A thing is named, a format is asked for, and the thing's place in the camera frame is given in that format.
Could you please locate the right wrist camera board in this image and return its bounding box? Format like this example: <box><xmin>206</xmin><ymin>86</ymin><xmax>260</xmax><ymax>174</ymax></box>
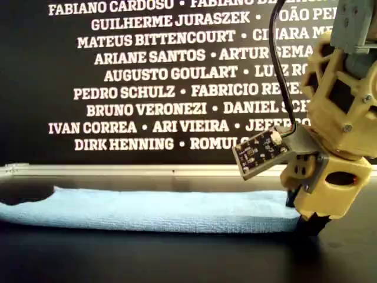
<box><xmin>232</xmin><ymin>129</ymin><xmax>291</xmax><ymax>181</ymax></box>

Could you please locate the right camera black cable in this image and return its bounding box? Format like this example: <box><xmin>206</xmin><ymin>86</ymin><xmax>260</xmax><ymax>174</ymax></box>
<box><xmin>270</xmin><ymin>0</ymin><xmax>298</xmax><ymax>138</ymax></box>

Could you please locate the right grey camera bracket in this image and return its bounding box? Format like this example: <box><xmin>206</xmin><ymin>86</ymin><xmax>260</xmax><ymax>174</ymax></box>
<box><xmin>281</xmin><ymin>123</ymin><xmax>327</xmax><ymax>195</ymax></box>

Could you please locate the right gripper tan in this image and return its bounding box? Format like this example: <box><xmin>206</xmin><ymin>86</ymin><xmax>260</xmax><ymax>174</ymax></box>
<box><xmin>279</xmin><ymin>154</ymin><xmax>372</xmax><ymax>236</ymax></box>

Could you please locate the black board with white names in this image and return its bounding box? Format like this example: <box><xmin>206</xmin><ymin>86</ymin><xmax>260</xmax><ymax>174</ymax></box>
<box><xmin>0</xmin><ymin>0</ymin><xmax>377</xmax><ymax>166</ymax></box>

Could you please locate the light blue cloth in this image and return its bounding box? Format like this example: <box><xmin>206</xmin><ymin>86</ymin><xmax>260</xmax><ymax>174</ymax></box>
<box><xmin>0</xmin><ymin>188</ymin><xmax>301</xmax><ymax>233</ymax></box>

